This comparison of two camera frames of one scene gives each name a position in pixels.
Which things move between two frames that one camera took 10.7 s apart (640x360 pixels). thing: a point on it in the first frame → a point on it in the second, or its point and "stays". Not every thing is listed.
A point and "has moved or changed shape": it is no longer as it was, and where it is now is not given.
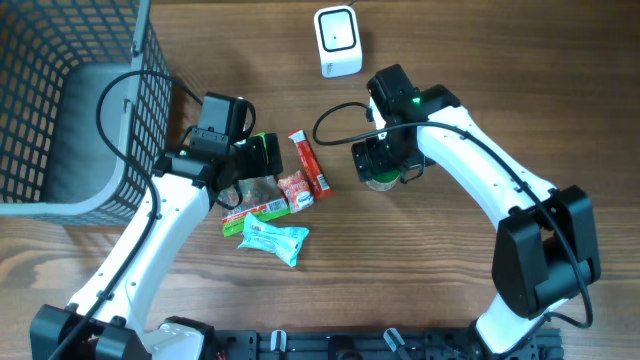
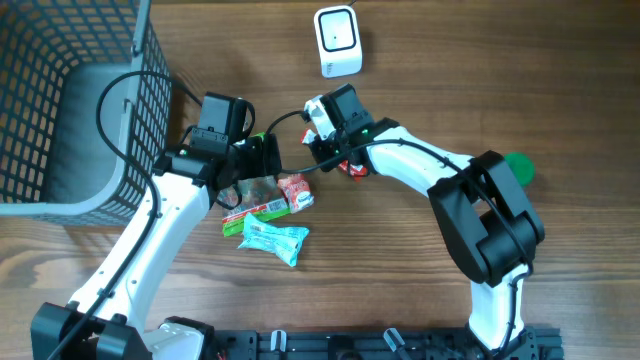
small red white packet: [297, 192] stays
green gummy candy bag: [262, 198] stays
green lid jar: [384, 181] → [521, 165]
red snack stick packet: [317, 181] has moved or changed shape
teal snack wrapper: [285, 242] stays
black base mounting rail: [369, 344] stays
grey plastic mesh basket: [86, 108] stays
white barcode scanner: [339, 41] stays
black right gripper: [370, 163] → [323, 151]
